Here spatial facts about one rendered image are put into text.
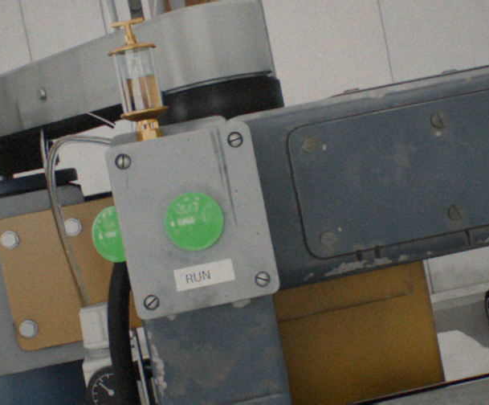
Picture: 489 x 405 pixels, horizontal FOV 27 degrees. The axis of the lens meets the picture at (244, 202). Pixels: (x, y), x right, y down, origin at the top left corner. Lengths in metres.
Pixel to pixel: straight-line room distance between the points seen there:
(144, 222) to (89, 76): 0.27
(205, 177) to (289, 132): 0.08
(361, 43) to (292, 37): 0.40
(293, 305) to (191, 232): 0.33
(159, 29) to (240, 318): 0.23
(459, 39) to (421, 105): 5.48
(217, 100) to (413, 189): 0.16
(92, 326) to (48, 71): 0.20
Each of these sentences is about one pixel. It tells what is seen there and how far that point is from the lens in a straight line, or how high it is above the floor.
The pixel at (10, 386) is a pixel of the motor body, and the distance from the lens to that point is 1.01.
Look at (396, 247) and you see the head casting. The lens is 0.58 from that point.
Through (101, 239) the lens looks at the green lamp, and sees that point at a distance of 0.52.
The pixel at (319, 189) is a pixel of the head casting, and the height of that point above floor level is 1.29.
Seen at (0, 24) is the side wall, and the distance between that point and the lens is 5.84.
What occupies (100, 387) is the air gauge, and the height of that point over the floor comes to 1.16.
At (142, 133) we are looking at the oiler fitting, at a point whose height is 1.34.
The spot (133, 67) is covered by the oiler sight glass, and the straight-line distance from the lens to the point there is 0.59.
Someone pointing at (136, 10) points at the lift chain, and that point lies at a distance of 1.12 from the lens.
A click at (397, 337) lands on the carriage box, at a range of 0.89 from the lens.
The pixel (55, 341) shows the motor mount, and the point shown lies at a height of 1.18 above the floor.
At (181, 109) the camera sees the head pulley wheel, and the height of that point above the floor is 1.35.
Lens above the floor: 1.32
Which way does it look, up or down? 3 degrees down
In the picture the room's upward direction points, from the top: 11 degrees counter-clockwise
